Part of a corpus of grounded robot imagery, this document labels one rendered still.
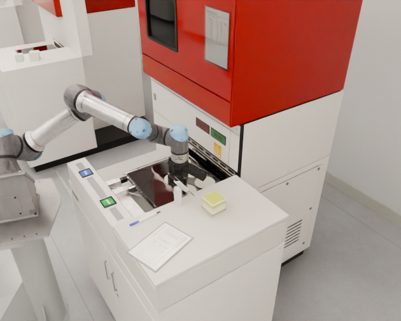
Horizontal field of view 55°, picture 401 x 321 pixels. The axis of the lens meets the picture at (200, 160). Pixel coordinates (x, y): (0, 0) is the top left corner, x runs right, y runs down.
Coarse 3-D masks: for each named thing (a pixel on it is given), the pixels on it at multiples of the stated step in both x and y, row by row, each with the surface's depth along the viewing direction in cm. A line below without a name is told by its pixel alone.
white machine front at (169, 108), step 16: (160, 96) 221; (176, 96) 205; (160, 112) 228; (176, 112) 211; (192, 112) 197; (192, 128) 202; (224, 128) 177; (240, 128) 167; (208, 144) 193; (240, 144) 172; (224, 160) 186; (240, 160) 177; (224, 176) 195; (240, 176) 183
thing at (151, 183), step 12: (144, 168) 196; (156, 168) 196; (168, 168) 196; (132, 180) 188; (144, 180) 187; (156, 180) 187; (192, 180) 187; (216, 180) 187; (144, 192) 179; (156, 192) 180; (168, 192) 180; (156, 204) 172
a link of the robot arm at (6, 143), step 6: (0, 132) 171; (6, 132) 172; (12, 132) 175; (0, 138) 170; (6, 138) 172; (12, 138) 175; (18, 138) 179; (0, 144) 169; (6, 144) 171; (12, 144) 174; (18, 144) 177; (0, 150) 169; (6, 150) 170; (12, 150) 173; (18, 150) 177; (18, 156) 180
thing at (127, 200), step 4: (116, 188) 185; (124, 196) 180; (128, 196) 180; (120, 200) 178; (124, 200) 178; (128, 200) 178; (132, 200) 178; (124, 204) 175; (128, 204) 175; (132, 204) 175; (136, 204) 175; (128, 208) 173; (132, 208) 173; (136, 208) 173; (140, 208) 173; (132, 212) 171; (136, 212) 171; (140, 212) 171; (132, 216) 169; (136, 216) 169
